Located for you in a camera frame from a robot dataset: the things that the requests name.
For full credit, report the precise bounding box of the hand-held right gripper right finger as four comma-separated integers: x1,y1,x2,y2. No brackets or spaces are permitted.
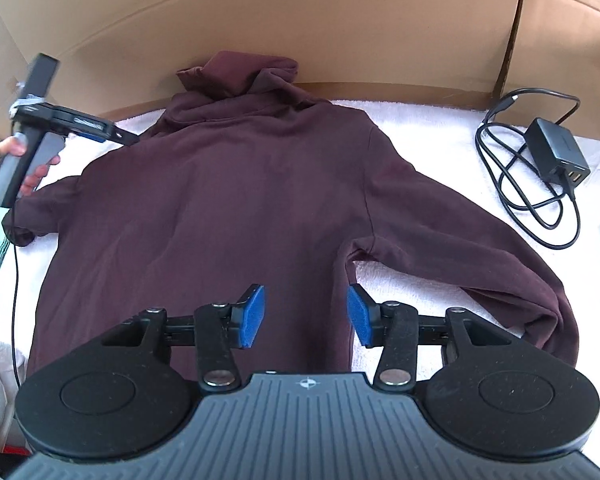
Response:
347,284,513,394

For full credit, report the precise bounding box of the brown cardboard wall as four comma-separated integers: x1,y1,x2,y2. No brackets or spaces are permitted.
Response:
0,0,600,141

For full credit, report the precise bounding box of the person's left hand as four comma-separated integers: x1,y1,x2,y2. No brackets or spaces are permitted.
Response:
0,135,62,197

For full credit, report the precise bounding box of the pink fleece blanket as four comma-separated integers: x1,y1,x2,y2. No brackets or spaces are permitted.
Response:
0,97,600,378

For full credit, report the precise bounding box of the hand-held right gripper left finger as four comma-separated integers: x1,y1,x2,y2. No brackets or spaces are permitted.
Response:
100,284,267,393

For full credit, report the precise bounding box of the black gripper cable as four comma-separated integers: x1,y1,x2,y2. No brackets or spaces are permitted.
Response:
0,200,25,391

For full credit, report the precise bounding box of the black power adapter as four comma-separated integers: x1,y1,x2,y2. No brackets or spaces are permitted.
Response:
524,117,592,186

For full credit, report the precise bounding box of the black adapter cable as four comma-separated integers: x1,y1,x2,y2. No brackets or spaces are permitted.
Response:
475,88,581,250

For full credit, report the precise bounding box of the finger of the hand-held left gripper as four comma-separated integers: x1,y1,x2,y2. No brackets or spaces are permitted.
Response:
66,114,142,148

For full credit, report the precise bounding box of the maroon hoodie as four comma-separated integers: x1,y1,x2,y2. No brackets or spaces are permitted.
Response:
2,51,580,376

